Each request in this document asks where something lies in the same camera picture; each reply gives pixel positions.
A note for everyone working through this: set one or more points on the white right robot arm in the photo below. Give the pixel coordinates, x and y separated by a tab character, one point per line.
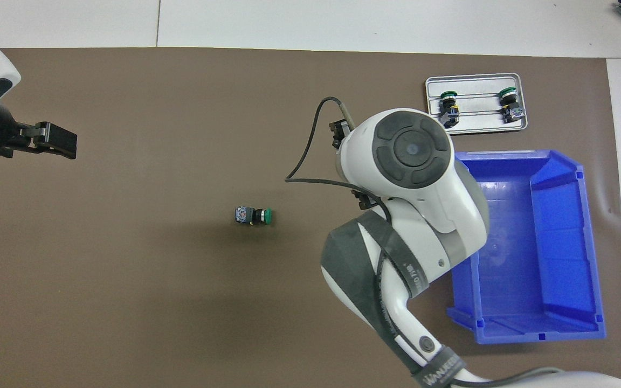
413	151

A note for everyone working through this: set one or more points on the green push button switch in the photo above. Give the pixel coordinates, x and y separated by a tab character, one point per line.
449	110
259	216
510	105

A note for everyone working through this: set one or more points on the grey metal tray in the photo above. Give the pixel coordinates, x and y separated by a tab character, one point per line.
477	124

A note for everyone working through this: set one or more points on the brown table mat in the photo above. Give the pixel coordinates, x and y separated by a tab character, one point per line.
127	269

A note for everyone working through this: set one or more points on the blue plastic storage bin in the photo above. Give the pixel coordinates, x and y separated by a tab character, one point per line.
558	242

